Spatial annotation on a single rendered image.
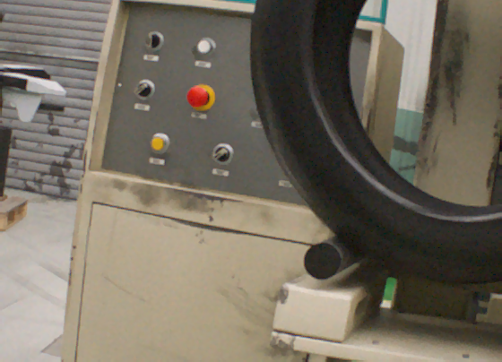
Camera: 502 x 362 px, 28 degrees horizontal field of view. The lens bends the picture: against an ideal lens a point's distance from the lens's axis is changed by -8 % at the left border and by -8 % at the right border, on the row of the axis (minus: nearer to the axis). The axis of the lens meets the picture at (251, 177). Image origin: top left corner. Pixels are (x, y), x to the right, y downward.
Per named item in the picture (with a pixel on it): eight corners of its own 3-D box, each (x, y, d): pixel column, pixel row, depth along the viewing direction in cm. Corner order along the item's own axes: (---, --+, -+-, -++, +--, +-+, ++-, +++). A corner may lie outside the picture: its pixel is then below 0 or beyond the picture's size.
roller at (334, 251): (348, 253, 160) (353, 222, 159) (376, 257, 158) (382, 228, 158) (298, 277, 126) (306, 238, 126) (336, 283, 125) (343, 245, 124)
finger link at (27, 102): (59, 129, 133) (4, 115, 136) (68, 84, 132) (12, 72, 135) (49, 132, 130) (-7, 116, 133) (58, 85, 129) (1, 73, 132)
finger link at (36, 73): (30, 105, 148) (-13, 105, 141) (38, 65, 147) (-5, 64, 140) (44, 109, 147) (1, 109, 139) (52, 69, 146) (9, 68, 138)
